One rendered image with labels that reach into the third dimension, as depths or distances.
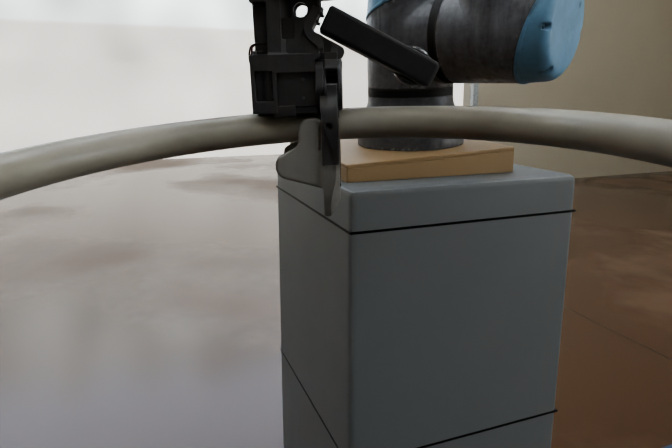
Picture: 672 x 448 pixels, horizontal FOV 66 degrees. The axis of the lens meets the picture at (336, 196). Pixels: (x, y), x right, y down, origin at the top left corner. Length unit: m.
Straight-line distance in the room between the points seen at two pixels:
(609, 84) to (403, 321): 6.28
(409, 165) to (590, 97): 5.99
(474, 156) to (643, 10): 6.51
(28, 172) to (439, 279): 0.58
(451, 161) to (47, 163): 0.60
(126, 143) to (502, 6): 0.55
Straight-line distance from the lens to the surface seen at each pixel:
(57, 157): 0.42
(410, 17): 0.88
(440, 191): 0.77
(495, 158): 0.90
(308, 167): 0.48
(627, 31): 7.13
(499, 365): 0.95
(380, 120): 0.49
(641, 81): 7.34
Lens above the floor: 0.98
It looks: 11 degrees down
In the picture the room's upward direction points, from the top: straight up
